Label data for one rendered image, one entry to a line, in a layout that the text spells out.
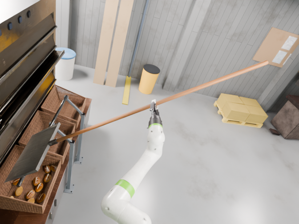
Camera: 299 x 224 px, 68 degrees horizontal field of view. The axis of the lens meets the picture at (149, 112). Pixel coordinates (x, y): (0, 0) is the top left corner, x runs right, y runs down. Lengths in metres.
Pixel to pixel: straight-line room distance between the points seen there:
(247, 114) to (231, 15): 2.22
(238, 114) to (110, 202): 4.59
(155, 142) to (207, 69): 4.57
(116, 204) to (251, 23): 4.98
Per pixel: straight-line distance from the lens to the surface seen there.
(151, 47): 5.33
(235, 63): 5.89
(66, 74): 5.07
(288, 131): 6.23
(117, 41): 4.86
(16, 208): 2.59
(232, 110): 5.35
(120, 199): 1.21
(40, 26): 2.80
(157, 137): 1.32
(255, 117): 5.78
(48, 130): 2.37
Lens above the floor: 2.90
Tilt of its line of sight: 37 degrees down
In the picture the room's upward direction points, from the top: 20 degrees clockwise
